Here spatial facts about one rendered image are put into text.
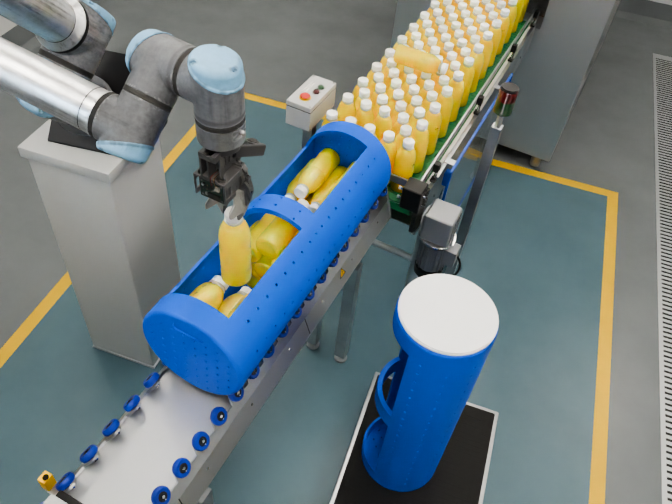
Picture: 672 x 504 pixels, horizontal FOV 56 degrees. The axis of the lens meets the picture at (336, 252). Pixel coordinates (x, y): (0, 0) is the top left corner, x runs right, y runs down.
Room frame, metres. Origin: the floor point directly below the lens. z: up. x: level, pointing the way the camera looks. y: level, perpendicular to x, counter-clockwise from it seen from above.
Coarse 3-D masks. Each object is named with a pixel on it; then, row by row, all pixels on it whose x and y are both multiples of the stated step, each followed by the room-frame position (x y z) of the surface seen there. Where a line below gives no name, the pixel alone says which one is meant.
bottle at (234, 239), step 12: (228, 228) 0.94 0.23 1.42; (240, 228) 0.94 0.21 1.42; (228, 240) 0.93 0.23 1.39; (240, 240) 0.93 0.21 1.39; (228, 252) 0.92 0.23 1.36; (240, 252) 0.93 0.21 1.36; (228, 264) 0.92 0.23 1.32; (240, 264) 0.93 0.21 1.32; (228, 276) 0.92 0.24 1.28; (240, 276) 0.92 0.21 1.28
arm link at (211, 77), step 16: (208, 48) 0.96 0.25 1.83; (224, 48) 0.96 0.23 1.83; (192, 64) 0.91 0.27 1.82; (208, 64) 0.91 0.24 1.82; (224, 64) 0.92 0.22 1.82; (240, 64) 0.93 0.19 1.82; (176, 80) 0.92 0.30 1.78; (192, 80) 0.90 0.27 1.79; (208, 80) 0.89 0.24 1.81; (224, 80) 0.89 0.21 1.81; (240, 80) 0.92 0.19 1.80; (192, 96) 0.90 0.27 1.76; (208, 96) 0.89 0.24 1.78; (224, 96) 0.89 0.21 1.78; (240, 96) 0.92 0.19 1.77; (208, 112) 0.89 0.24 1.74; (224, 112) 0.89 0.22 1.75; (240, 112) 0.92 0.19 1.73; (208, 128) 0.89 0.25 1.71; (224, 128) 0.89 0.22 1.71
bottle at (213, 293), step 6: (216, 282) 1.02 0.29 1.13; (204, 288) 0.98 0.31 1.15; (210, 288) 0.99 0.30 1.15; (216, 288) 0.99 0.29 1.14; (222, 288) 1.01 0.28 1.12; (198, 294) 0.96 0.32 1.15; (204, 294) 0.96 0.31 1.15; (210, 294) 0.97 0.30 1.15; (216, 294) 0.98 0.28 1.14; (222, 294) 0.99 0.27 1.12; (204, 300) 0.95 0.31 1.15; (210, 300) 0.95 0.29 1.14; (216, 300) 0.96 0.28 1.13; (222, 300) 0.98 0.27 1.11; (216, 306) 0.95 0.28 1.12
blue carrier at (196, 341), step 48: (336, 144) 1.64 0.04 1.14; (336, 192) 1.33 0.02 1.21; (336, 240) 1.22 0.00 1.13; (192, 288) 1.04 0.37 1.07; (240, 288) 1.13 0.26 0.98; (288, 288) 1.00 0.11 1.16; (192, 336) 0.82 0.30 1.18; (240, 336) 0.83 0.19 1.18; (192, 384) 0.82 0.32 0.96; (240, 384) 0.77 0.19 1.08
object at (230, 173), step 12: (204, 156) 0.89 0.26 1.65; (216, 156) 0.89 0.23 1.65; (228, 156) 0.93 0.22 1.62; (204, 168) 0.90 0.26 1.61; (216, 168) 0.91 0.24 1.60; (228, 168) 0.93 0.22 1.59; (240, 168) 0.93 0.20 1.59; (204, 180) 0.90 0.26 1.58; (216, 180) 0.89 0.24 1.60; (228, 180) 0.89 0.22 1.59; (240, 180) 0.93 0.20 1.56; (204, 192) 0.90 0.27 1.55; (216, 192) 0.89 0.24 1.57; (228, 192) 0.89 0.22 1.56
